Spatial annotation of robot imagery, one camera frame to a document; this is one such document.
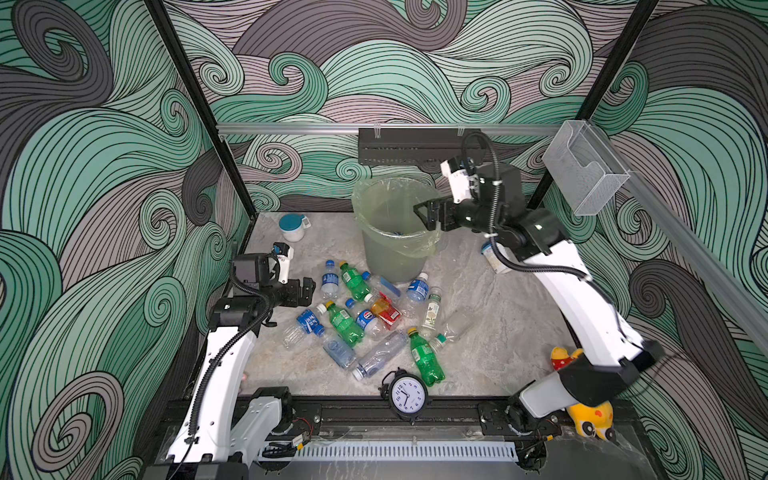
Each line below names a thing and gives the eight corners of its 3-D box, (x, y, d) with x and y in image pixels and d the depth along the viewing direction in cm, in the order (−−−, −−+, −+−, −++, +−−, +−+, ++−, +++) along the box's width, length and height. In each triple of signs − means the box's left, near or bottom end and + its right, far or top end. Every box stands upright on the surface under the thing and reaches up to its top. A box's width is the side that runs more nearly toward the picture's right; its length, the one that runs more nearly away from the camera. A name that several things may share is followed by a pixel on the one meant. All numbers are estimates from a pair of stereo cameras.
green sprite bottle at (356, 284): (360, 306, 94) (360, 301, 91) (336, 271, 103) (335, 265, 100) (374, 298, 96) (374, 293, 93) (350, 264, 105) (349, 258, 102)
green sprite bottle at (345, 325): (352, 351, 84) (351, 346, 82) (321, 312, 92) (320, 308, 89) (368, 337, 87) (367, 333, 84) (337, 301, 95) (336, 296, 92)
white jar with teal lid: (281, 241, 112) (276, 230, 108) (285, 224, 118) (281, 213, 113) (307, 241, 112) (303, 230, 108) (310, 224, 118) (307, 213, 113)
